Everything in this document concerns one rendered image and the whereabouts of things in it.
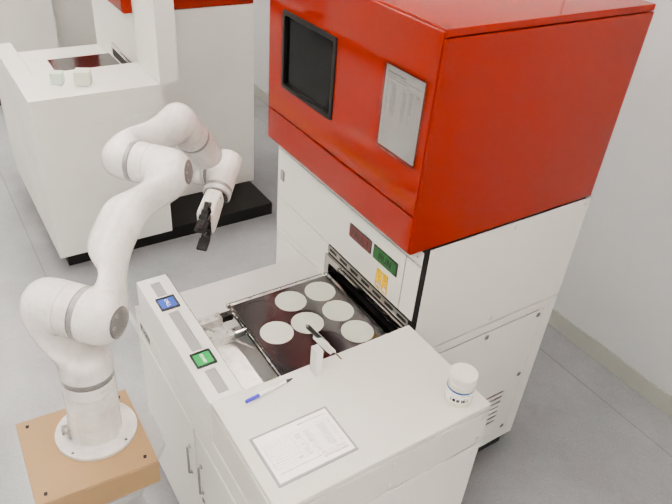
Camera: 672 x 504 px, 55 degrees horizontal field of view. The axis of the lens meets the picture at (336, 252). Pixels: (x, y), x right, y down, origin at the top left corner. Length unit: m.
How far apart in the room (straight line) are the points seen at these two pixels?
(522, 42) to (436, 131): 0.29
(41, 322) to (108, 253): 0.20
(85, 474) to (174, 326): 0.47
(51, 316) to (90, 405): 0.25
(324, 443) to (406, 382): 0.30
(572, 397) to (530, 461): 0.47
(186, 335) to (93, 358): 0.38
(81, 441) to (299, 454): 0.52
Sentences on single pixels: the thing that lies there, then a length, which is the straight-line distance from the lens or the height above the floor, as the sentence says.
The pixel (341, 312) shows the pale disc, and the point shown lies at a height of 0.90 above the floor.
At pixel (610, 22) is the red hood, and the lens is 1.90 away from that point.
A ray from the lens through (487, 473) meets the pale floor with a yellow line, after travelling 2.85.
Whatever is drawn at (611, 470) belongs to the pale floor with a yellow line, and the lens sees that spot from 3.06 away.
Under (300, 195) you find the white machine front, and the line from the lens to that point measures 2.27.
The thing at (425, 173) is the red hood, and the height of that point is 1.47.
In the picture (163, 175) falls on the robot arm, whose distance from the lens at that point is 1.53.
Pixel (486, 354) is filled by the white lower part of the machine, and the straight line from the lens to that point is 2.32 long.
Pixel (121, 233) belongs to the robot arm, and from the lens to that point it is 1.51.
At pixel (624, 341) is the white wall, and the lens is 3.39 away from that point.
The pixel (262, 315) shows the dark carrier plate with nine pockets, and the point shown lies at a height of 0.90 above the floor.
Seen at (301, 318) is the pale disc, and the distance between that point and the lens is 1.98.
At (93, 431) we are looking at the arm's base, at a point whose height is 0.96.
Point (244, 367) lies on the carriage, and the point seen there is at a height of 0.88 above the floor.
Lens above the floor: 2.20
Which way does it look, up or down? 35 degrees down
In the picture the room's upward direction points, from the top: 5 degrees clockwise
